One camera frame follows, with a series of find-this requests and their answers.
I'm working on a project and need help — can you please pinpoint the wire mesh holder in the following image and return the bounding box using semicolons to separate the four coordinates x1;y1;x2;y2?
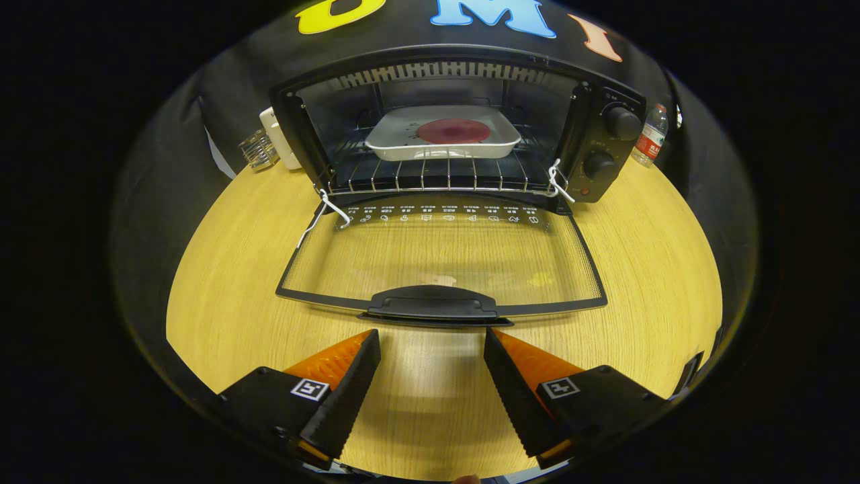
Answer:
239;129;281;171

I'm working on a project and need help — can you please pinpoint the white pop-up toaster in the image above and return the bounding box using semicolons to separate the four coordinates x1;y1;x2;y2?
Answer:
259;106;303;171

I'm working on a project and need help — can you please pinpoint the white square plate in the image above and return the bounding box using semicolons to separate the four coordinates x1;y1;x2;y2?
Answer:
365;104;523;162

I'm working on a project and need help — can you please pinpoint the pink round ham slice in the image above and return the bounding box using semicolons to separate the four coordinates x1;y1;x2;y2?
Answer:
417;118;491;145

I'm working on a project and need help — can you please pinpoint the white cord loop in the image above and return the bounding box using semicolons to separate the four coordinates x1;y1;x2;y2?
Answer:
296;189;352;249
548;159;576;204

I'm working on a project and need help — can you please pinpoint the black backdrop cloth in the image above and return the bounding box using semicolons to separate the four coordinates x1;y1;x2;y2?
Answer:
111;0;760;377

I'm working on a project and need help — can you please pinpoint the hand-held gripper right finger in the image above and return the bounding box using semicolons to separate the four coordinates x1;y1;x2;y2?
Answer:
483;327;673;470

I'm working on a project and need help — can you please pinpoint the black toaster oven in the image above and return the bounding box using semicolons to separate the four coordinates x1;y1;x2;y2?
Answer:
269;44;648;330

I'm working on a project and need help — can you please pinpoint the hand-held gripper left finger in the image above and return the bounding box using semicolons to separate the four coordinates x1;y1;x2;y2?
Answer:
215;328;382;471

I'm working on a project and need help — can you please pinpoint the plastic bottle red label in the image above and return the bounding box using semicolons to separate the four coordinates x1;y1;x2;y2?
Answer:
630;103;670;168

